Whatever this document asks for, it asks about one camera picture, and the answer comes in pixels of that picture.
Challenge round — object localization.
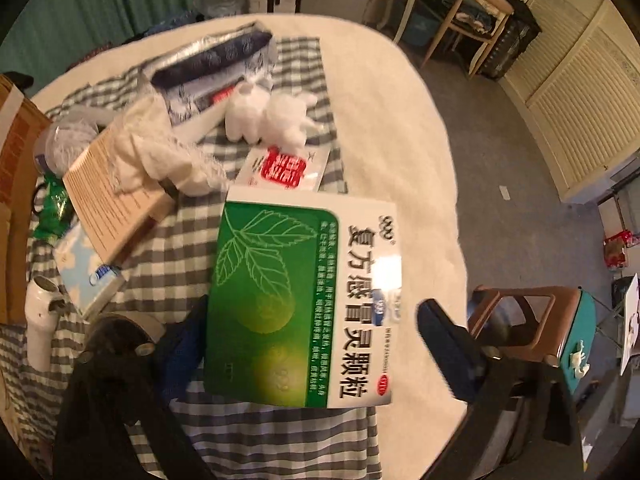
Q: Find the white gauze bandage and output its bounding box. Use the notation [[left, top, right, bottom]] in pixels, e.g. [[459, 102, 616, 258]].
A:
[[107, 95, 231, 196]]

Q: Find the clear plastic bag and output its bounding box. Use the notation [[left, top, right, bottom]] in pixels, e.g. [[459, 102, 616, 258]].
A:
[[35, 107, 113, 176]]

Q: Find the crumpled white tissue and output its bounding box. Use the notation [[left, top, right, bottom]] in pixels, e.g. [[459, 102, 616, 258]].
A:
[[567, 340, 591, 376]]

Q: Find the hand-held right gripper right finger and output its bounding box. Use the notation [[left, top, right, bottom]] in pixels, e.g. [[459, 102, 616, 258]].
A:
[[416, 298, 587, 480]]

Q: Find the light wooden chair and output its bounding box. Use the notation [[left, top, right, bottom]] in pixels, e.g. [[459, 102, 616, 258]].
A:
[[420, 0, 516, 78]]

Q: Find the red bag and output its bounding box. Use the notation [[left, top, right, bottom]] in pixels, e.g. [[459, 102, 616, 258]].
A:
[[602, 230, 640, 271]]

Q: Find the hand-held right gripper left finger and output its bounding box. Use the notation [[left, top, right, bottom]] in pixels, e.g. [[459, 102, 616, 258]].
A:
[[52, 294, 216, 480]]

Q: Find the white handheld device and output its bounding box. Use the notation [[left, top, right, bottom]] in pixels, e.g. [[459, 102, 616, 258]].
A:
[[25, 275, 68, 371]]

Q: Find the light blue tissue packet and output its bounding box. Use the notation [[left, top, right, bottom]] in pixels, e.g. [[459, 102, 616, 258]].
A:
[[55, 222, 126, 318]]

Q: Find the white black-edged pouch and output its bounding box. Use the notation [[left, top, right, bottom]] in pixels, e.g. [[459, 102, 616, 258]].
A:
[[150, 21, 278, 128]]

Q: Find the black storage bin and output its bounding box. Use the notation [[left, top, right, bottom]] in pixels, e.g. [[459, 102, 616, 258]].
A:
[[480, 2, 541, 81]]

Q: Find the grey checked cloth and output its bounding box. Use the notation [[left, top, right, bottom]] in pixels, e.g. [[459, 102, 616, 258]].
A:
[[0, 37, 378, 480]]

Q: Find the cardboard box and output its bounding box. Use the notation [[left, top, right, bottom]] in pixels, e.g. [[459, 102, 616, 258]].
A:
[[0, 75, 51, 326]]

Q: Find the cream louvred wardrobe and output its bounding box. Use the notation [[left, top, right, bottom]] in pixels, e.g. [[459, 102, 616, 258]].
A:
[[500, 0, 640, 206]]

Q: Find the red and white sachet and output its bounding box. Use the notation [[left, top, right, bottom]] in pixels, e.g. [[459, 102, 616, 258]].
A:
[[234, 146, 331, 192]]

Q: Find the green medicine box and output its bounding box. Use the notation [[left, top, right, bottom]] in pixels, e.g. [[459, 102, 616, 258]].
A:
[[202, 185, 403, 408]]

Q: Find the green curtain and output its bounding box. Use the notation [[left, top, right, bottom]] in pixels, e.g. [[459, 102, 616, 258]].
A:
[[0, 0, 251, 91]]

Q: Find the blue bin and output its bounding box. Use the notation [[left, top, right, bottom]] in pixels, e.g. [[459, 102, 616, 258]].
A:
[[402, 12, 436, 46]]

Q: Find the white board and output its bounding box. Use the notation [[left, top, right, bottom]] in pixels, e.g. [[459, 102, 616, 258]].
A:
[[620, 272, 640, 376]]

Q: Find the green medicine sachet bag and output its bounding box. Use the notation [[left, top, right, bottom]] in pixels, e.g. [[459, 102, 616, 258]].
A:
[[30, 175, 76, 241]]

